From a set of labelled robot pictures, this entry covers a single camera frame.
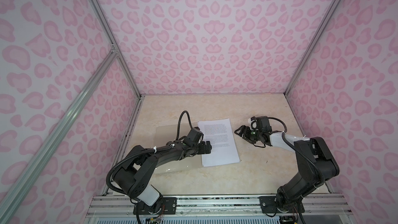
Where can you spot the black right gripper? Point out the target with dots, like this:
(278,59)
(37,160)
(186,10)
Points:
(243,128)

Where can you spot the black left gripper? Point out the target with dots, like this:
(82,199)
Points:
(203,148)

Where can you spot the white text sheet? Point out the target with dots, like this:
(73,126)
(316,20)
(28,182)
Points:
(220,135)

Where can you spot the beige cardboard folder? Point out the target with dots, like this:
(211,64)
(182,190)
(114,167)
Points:
(163,136)

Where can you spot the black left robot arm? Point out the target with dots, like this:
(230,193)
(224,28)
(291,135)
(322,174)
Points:
(132,174)

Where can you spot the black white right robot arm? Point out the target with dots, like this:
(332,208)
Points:
(315,163)

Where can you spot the aluminium diagonal brace left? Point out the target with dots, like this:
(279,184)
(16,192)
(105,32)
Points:
(31,172)

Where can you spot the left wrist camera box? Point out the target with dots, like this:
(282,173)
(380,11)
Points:
(194,137)

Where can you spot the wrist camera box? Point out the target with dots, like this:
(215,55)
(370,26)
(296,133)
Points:
(260,123)
(194,137)

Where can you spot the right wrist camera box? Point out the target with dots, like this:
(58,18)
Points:
(260,123)

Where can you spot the black left mount plate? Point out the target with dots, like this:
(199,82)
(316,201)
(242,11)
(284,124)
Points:
(164,206)

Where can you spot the black mount plate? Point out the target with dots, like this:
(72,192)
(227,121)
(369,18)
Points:
(164,206)
(270,206)

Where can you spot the black right mount plate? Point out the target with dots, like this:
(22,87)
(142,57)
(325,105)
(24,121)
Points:
(270,206)

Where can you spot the aluminium floor rail left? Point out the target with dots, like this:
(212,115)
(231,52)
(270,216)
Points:
(125,139)

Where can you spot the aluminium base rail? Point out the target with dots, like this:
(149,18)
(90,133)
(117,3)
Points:
(222,209)

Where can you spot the aluminium frame post right corner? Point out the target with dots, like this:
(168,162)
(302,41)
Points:
(325,21)

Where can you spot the aluminium frame post corner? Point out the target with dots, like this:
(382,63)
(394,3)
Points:
(325,21)
(115,47)

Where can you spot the aluminium frame post left corner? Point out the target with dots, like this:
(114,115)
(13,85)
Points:
(115,47)

